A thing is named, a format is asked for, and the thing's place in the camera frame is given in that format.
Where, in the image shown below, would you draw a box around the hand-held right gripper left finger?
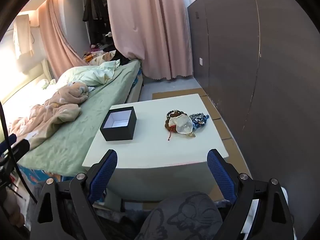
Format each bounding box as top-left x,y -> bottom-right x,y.
30,149 -> 118,240

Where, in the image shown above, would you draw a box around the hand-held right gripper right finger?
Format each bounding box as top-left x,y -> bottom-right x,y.
206,149 -> 294,240

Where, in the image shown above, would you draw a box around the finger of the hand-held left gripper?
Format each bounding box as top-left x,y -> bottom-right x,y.
0,134 -> 17,154
10,139 -> 31,162

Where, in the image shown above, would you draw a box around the black gift box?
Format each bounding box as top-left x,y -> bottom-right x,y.
99,106 -> 137,142

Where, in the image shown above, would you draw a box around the clear bangle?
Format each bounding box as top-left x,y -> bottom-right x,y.
175,118 -> 194,134

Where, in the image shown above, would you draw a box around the brown bead bracelet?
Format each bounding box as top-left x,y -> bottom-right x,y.
164,115 -> 177,141

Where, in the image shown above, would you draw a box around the dark multicolour bead bracelet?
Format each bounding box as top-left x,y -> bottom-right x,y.
167,109 -> 188,120

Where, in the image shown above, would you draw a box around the person's left forearm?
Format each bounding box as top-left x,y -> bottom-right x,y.
2,187 -> 25,228

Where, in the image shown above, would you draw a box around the blue printed storage box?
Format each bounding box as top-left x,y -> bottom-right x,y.
17,165 -> 62,184

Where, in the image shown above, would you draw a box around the white low table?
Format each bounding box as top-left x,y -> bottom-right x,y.
82,94 -> 229,203

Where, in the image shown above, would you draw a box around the peach fleece blanket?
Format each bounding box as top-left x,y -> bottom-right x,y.
9,81 -> 90,148

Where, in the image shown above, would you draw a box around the bed with green sheet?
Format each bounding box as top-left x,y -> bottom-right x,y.
17,59 -> 144,177

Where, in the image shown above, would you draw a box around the pale green duvet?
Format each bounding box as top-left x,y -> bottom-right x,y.
57,60 -> 121,87

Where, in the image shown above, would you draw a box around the hanging white cloth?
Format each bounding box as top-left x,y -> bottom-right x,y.
12,14 -> 35,58

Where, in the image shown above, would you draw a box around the pink window curtain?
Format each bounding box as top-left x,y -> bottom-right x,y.
38,0 -> 88,78

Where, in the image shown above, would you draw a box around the printed pillow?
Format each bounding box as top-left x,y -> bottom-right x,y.
89,53 -> 116,66

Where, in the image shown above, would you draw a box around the dark clothes pile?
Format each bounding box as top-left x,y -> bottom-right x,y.
107,48 -> 137,65

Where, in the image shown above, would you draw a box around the hanging dark clothes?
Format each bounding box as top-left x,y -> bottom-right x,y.
82,0 -> 111,46

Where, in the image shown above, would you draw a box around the large pink curtain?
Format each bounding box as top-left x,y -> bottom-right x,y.
105,0 -> 194,81

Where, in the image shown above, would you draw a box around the black cable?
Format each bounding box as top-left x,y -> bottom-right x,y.
0,99 -> 38,204

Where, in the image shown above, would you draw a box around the blue bead bracelet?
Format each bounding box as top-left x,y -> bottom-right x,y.
194,114 -> 209,128

